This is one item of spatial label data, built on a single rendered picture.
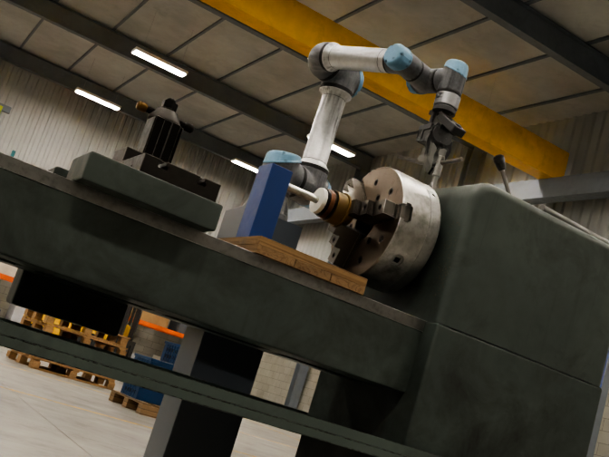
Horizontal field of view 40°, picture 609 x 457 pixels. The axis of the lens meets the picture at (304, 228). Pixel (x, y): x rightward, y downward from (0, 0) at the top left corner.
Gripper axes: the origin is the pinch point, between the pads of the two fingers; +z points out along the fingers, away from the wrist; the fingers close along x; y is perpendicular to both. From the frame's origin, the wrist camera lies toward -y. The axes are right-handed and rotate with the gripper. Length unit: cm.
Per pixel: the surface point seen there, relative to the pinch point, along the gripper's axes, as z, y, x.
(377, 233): 29.2, -19.7, 23.4
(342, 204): 25.2, -16.4, 33.9
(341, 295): 49, -29, 34
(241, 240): 44, -21, 59
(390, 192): 17.9, -19.6, 23.2
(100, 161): 43, -35, 99
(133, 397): 124, 652, -163
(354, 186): 16.7, -7.3, 26.9
